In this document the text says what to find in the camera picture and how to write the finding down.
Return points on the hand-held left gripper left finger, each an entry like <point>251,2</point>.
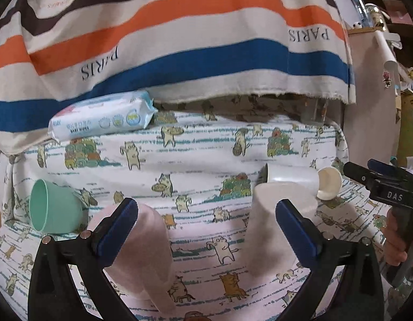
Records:
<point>117,234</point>

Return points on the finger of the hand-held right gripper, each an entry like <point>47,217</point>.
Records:
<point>380,166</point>
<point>358,174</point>

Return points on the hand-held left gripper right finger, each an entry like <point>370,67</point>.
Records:
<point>293,230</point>

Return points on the small cream cup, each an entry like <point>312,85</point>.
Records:
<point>328,182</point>

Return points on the tall white cup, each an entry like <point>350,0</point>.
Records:
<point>266,227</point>

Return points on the pale pink cup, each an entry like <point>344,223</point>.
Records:
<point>153,247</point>

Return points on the green cup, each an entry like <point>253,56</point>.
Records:
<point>56,207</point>

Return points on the person's right hand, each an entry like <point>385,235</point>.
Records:
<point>395,237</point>

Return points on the beige panel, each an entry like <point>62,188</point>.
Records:
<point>368,107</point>

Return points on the cluttered wooden shelf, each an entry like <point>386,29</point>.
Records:
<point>408,83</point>

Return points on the cat printed cloth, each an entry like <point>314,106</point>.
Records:
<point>199,174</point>

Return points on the white paper roll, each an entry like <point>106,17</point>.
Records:
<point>388,57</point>

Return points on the baby wipes pack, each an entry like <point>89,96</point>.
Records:
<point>102,117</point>

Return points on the striped cloth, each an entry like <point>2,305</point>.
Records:
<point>166,33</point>

